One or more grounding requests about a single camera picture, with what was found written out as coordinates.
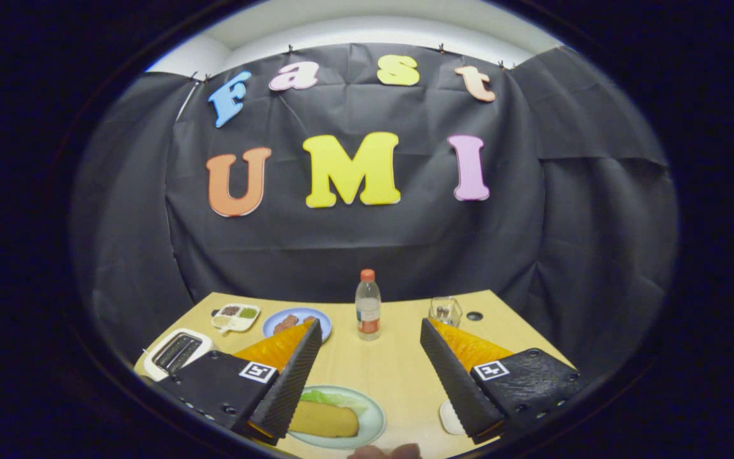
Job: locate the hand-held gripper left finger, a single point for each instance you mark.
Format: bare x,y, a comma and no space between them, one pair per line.
290,382

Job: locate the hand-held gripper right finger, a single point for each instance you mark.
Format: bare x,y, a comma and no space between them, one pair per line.
456,389

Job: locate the green lettuce leaf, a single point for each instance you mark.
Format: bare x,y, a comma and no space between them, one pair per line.
335,398

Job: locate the brown bread slice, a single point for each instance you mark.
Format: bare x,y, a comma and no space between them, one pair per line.
325,419

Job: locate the small white plate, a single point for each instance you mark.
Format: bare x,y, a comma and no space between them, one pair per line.
451,417

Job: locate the blue plate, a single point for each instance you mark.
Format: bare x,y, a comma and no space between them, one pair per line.
317,315

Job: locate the white sectioned condiment dish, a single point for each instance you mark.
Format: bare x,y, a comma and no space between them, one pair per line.
236,317

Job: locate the light green plate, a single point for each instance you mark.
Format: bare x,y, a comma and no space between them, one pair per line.
373,414

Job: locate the white toaster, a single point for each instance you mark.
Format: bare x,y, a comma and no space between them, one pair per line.
204,344

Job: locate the clear plastic bottle red cap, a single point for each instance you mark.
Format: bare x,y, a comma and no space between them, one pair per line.
367,312

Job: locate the black backdrop cloth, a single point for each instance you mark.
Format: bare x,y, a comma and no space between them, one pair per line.
367,242

